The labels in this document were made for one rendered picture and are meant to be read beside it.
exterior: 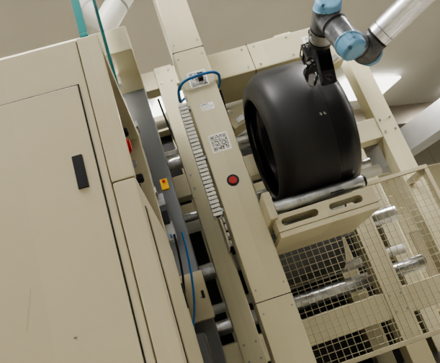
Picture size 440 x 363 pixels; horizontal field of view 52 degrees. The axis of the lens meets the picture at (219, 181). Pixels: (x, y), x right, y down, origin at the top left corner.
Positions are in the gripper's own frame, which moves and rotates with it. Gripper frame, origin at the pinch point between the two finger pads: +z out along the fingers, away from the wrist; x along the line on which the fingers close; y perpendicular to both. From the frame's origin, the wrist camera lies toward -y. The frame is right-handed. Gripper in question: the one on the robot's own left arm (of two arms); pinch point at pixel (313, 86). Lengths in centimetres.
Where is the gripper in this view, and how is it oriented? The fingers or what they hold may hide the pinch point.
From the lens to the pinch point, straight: 160.4
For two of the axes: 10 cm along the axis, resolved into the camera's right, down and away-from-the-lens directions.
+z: 0.5, 4.4, 9.0
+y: -3.0, -8.5, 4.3
